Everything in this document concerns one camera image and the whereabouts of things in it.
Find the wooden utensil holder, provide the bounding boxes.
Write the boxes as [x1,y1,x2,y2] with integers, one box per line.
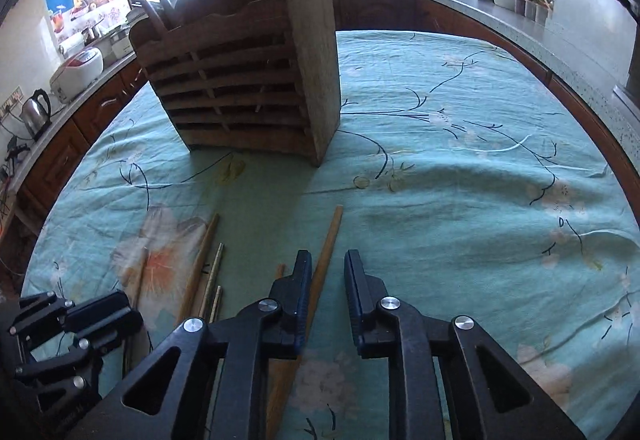
[129,0,342,168]

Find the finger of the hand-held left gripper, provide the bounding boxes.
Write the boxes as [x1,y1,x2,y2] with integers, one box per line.
[14,292,145,402]
[7,291,76,351]

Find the teal floral tablecloth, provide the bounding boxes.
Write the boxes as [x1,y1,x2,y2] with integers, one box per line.
[20,30,640,440]

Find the wall power sockets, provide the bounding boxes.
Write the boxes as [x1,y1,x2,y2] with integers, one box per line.
[0,88,24,117]

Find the white seasoning containers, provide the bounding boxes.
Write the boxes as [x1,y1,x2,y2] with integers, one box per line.
[492,0,552,26]

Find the white pink rice cooker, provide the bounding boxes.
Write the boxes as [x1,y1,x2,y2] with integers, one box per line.
[50,46,105,103]

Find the tangle of cables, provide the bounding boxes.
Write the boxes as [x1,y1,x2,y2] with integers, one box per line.
[0,135,32,225]

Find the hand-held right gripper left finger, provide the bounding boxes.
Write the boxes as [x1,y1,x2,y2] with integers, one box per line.
[67,250,314,440]

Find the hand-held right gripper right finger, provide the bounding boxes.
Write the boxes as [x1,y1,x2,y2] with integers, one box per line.
[343,250,587,440]

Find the steel electric kettle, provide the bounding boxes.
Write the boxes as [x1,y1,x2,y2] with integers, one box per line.
[20,88,53,141]

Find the white steamer pot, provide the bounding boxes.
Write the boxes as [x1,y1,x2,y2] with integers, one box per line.
[106,22,137,61]

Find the grey kitchen countertop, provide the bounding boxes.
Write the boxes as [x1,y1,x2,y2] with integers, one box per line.
[0,0,640,155]

